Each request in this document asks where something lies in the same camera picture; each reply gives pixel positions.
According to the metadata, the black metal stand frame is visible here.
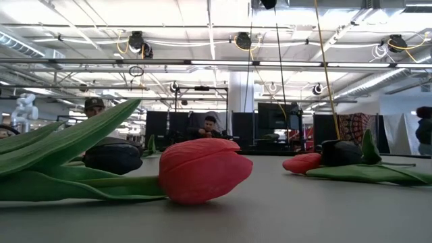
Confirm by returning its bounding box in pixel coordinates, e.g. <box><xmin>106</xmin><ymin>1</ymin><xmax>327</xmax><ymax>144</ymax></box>
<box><xmin>174</xmin><ymin>86</ymin><xmax>230</xmax><ymax>138</ymax></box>

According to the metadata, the yellow cable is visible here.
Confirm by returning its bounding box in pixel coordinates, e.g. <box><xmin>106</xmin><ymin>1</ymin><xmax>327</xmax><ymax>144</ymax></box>
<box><xmin>313</xmin><ymin>0</ymin><xmax>342</xmax><ymax>141</ymax></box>

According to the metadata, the white hanging sheet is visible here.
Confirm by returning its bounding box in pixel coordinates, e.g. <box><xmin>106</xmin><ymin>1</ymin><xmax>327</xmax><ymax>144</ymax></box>
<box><xmin>383</xmin><ymin>113</ymin><xmax>427</xmax><ymax>156</ymax></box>

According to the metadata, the patterned tapestry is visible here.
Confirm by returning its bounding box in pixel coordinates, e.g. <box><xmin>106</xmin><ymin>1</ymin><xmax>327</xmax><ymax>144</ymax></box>
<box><xmin>338</xmin><ymin>113</ymin><xmax>378</xmax><ymax>153</ymax></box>

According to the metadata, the black partition panel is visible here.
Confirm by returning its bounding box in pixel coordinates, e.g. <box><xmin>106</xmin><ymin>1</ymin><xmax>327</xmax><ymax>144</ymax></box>
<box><xmin>232</xmin><ymin>111</ymin><xmax>254</xmax><ymax>149</ymax></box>
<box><xmin>144</xmin><ymin>111</ymin><xmax>170</xmax><ymax>149</ymax></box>
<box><xmin>313</xmin><ymin>113</ymin><xmax>340</xmax><ymax>153</ymax></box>

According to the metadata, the red artificial tulip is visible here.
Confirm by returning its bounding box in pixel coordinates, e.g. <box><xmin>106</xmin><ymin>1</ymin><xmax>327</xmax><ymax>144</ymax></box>
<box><xmin>282</xmin><ymin>152</ymin><xmax>432</xmax><ymax>187</ymax></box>
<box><xmin>0</xmin><ymin>97</ymin><xmax>254</xmax><ymax>206</ymax></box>

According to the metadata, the black hanging cable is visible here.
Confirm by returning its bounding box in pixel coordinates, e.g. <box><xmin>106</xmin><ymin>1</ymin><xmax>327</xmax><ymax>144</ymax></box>
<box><xmin>273</xmin><ymin>6</ymin><xmax>292</xmax><ymax>144</ymax></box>

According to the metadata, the black monitor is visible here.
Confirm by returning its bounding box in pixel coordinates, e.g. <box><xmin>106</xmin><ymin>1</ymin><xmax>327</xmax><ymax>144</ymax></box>
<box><xmin>258</xmin><ymin>102</ymin><xmax>303</xmax><ymax>131</ymax></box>

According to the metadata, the person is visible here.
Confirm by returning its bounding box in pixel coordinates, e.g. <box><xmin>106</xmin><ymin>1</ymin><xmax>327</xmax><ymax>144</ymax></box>
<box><xmin>82</xmin><ymin>97</ymin><xmax>121</xmax><ymax>139</ymax></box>
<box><xmin>185</xmin><ymin>115</ymin><xmax>225</xmax><ymax>140</ymax></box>
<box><xmin>414</xmin><ymin>106</ymin><xmax>432</xmax><ymax>156</ymax></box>

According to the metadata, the silver ventilation duct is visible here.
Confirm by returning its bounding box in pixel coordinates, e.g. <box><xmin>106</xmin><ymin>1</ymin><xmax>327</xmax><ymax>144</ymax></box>
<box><xmin>0</xmin><ymin>32</ymin><xmax>47</xmax><ymax>59</ymax></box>
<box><xmin>332</xmin><ymin>53</ymin><xmax>432</xmax><ymax>99</ymax></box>

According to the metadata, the ceiling light strip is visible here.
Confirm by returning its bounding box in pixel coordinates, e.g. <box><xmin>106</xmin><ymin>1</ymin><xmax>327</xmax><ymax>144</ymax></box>
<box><xmin>327</xmin><ymin>61</ymin><xmax>392</xmax><ymax>68</ymax></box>
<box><xmin>190</xmin><ymin>59</ymin><xmax>253</xmax><ymax>66</ymax></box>
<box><xmin>259</xmin><ymin>61</ymin><xmax>323</xmax><ymax>67</ymax></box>
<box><xmin>395</xmin><ymin>63</ymin><xmax>432</xmax><ymax>69</ymax></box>

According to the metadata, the black cable loop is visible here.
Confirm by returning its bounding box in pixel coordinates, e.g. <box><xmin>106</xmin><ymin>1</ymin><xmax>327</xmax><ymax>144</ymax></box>
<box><xmin>128</xmin><ymin>65</ymin><xmax>145</xmax><ymax>78</ymax></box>

